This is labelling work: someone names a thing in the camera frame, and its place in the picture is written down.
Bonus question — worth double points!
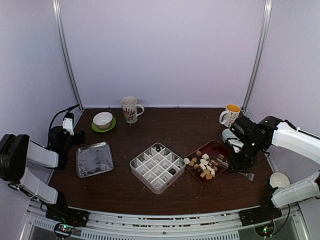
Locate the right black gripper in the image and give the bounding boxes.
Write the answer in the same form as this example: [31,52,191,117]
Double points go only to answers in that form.
[228,138,266,173]

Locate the metal tongs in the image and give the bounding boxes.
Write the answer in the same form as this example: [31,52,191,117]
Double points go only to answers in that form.
[210,155,255,181]

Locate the bunny print tin lid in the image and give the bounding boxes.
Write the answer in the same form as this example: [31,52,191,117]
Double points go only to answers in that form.
[75,141,115,178]

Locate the white divided tin box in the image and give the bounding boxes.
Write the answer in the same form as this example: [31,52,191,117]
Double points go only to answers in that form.
[129,142,186,195]

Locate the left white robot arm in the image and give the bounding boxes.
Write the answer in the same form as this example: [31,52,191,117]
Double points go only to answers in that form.
[0,126,86,222]

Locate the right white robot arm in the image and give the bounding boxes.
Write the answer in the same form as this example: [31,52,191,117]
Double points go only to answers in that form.
[228,116,320,221]

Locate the red chocolate tray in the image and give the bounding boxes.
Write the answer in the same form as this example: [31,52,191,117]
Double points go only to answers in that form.
[186,140,231,184]

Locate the white bowl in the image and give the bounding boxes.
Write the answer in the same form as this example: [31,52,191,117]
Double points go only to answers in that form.
[93,112,113,126]

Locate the light blue bowl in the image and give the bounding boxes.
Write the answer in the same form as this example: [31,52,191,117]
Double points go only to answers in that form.
[222,128,238,143]

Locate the green saucer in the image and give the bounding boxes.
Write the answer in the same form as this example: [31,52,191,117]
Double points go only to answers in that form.
[91,117,117,133]

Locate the white bowl off table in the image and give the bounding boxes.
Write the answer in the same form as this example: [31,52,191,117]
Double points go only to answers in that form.
[267,172,291,189]

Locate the yellow interior mug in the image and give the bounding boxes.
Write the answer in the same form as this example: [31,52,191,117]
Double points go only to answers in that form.
[219,103,241,128]

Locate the tall coral print mug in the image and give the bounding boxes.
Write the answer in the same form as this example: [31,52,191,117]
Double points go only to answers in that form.
[120,96,145,124]

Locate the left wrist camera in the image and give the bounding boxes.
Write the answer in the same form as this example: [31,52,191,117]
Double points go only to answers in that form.
[62,112,74,136]

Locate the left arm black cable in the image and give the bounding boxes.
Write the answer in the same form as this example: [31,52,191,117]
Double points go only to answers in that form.
[46,104,80,148]

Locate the front metal rail base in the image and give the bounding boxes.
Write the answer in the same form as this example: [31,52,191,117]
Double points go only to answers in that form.
[18,206,311,240]

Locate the right aluminium frame post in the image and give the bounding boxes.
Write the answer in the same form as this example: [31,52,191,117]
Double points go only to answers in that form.
[242,0,273,115]

